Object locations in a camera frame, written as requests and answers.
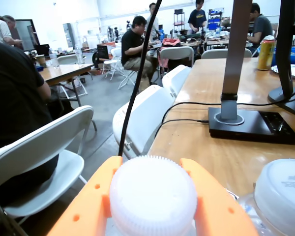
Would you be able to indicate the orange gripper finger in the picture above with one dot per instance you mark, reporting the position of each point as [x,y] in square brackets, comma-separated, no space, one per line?
[88,204]
[221,209]

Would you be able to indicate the clear ribbed bottle white cap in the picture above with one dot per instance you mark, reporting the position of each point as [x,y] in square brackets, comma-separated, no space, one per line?
[152,196]

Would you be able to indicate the vitaminwater bottle with white cap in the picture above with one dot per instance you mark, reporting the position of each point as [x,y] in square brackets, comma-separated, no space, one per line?
[282,196]

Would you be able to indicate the white folding chair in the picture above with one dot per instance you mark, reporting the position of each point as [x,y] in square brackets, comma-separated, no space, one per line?
[147,113]
[114,61]
[46,157]
[216,54]
[175,77]
[175,52]

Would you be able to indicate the desk lamp with black base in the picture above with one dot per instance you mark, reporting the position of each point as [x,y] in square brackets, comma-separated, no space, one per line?
[238,123]

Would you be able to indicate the person in black shirt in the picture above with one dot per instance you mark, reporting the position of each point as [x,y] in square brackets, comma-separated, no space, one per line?
[12,103]

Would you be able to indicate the wooden folding table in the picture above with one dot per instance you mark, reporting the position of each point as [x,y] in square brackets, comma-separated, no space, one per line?
[64,70]

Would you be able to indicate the clear water bottle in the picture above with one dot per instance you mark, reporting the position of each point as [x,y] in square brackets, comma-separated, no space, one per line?
[54,60]
[79,55]

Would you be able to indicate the paper cup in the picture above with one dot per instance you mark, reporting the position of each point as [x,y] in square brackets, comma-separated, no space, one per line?
[41,61]

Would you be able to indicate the yellow drink can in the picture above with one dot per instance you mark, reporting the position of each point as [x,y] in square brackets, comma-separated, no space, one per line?
[266,55]

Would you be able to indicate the black laptop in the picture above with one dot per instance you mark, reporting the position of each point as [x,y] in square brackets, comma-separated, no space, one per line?
[42,50]

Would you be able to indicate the black monitor stand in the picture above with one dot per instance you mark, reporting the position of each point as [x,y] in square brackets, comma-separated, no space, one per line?
[286,61]

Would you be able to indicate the seated man black shirt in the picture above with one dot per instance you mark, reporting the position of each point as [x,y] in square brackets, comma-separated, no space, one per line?
[131,46]

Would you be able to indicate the red bag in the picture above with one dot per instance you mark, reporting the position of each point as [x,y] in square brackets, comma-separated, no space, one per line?
[171,42]

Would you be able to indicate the black framed screen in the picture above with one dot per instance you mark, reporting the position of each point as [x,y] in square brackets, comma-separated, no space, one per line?
[24,34]

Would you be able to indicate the seated man grey shirt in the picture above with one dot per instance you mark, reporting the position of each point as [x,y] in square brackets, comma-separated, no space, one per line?
[261,27]

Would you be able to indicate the standing man navy t-shirt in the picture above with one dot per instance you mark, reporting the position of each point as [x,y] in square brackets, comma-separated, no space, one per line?
[197,18]

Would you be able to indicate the black metal shelf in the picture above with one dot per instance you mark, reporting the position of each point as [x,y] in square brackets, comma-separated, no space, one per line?
[179,20]

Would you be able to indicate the standing man white shirt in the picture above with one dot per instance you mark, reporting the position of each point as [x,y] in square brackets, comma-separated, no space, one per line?
[153,22]

